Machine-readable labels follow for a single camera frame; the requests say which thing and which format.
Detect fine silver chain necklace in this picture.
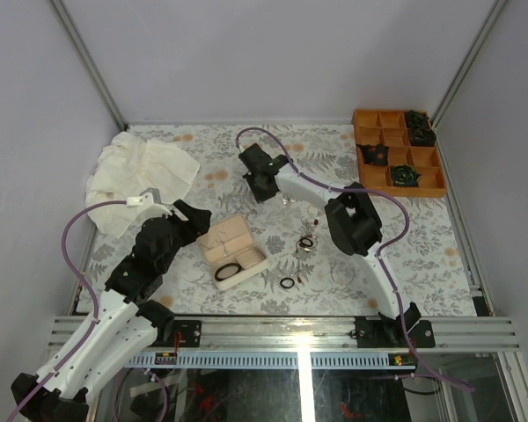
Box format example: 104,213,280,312
207,228,234,260

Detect beige jewelry box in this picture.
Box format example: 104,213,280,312
197,215,269,291

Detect black bangle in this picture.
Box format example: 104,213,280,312
215,262,243,282

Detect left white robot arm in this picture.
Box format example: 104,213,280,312
11,196,212,421

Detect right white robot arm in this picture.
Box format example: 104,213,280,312
238,143,421,347

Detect floral patterned tablecloth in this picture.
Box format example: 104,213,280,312
83,122,476,317

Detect white crumpled cloth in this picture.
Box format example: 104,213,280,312
84,131,202,239

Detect black flower orange dots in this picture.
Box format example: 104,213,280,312
357,143,389,166

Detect orange wooden divided tray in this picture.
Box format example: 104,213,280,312
353,109,447,198

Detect black flower green swirls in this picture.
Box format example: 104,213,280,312
390,164,421,187

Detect black fabric flower top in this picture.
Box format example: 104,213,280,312
405,110,430,127

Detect black fabric flower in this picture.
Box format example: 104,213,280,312
405,110,430,127
408,125,436,147

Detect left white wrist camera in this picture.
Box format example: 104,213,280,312
126,187,171,220

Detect thin silver cuff bracelet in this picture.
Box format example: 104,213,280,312
329,265,358,288

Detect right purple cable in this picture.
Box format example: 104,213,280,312
235,127,476,392

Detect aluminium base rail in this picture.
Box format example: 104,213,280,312
64,315,519,377

